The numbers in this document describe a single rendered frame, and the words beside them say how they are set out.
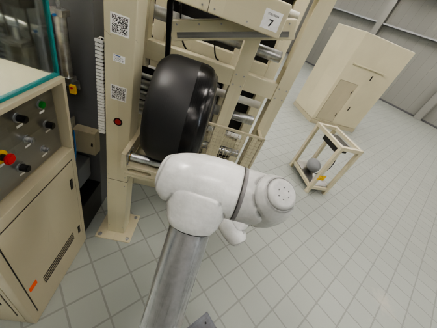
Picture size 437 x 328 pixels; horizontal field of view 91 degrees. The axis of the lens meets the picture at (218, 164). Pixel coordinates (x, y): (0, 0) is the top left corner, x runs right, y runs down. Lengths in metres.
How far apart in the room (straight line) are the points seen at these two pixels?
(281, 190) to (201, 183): 0.16
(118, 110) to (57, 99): 0.25
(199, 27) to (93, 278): 1.75
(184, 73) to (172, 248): 0.74
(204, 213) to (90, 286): 1.48
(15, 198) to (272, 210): 0.98
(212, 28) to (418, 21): 13.75
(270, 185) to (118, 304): 1.52
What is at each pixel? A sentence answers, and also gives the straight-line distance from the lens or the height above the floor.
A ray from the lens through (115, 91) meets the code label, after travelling 1.19.
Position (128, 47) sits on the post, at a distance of 1.10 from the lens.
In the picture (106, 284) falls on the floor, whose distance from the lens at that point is 1.86.
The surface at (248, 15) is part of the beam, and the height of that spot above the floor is 1.69.
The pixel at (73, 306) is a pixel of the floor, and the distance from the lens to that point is 1.84.
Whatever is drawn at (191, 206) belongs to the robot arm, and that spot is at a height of 1.38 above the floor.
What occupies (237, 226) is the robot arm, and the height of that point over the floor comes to 0.95.
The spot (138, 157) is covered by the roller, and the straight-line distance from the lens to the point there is 1.26.
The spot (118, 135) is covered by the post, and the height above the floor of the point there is 0.97.
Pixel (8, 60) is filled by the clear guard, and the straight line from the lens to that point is 0.97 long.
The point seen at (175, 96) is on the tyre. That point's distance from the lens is 0.96.
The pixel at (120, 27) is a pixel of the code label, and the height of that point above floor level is 1.50.
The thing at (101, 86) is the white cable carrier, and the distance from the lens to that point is 1.22.
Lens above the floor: 1.73
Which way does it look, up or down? 37 degrees down
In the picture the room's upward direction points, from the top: 22 degrees clockwise
